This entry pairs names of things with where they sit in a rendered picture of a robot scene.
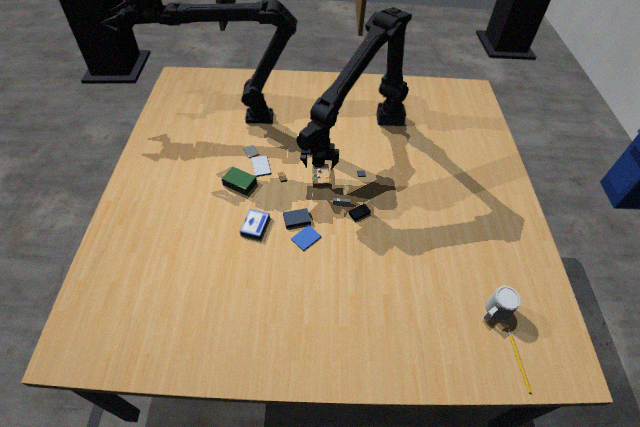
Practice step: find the covered wooden ball puzzle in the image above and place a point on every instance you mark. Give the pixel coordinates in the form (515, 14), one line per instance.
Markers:
(321, 176)

